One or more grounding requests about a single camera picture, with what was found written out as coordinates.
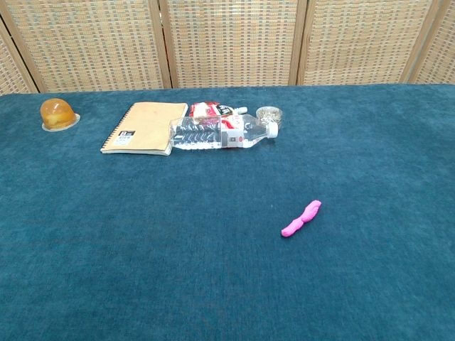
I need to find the clear plastic water bottle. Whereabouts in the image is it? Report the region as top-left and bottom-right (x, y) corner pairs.
(168, 114), (279, 152)

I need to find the red white snack pouch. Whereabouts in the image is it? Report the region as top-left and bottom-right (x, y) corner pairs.
(187, 101), (249, 120)

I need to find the clear round pin container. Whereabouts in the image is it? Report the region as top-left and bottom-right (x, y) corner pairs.
(255, 105), (285, 126)

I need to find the kraft spiral notebook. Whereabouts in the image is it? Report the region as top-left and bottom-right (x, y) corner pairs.
(100, 102), (189, 157)

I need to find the teal velvet tablecloth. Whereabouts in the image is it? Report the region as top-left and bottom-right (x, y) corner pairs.
(0, 82), (455, 341)

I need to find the woven wooden folding screen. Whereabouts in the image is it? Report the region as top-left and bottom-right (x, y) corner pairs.
(0, 0), (455, 95)

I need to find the orange fruit jelly cup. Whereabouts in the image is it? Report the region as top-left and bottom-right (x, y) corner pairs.
(39, 97), (81, 132)

